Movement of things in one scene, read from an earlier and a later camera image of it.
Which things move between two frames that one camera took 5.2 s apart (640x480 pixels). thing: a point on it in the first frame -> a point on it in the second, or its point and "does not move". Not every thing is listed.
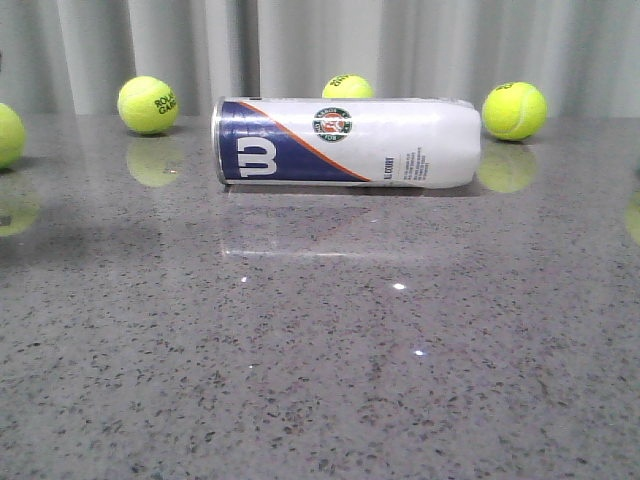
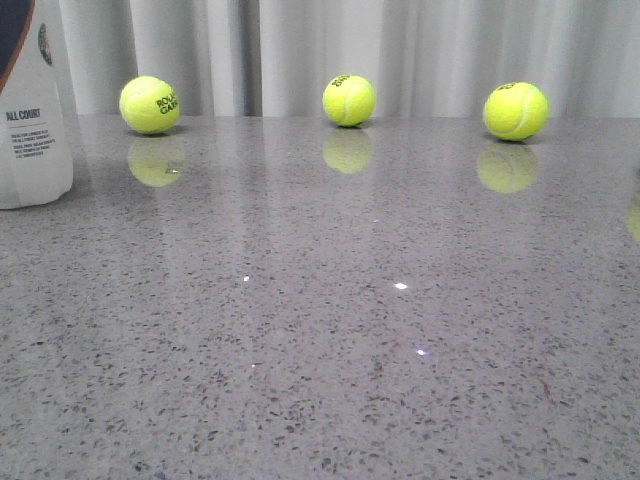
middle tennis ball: x=348 y=86 does not move
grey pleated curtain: x=75 y=57 does not move
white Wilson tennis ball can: x=347 y=141 -> x=36 y=164
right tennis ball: x=514 y=111 does not move
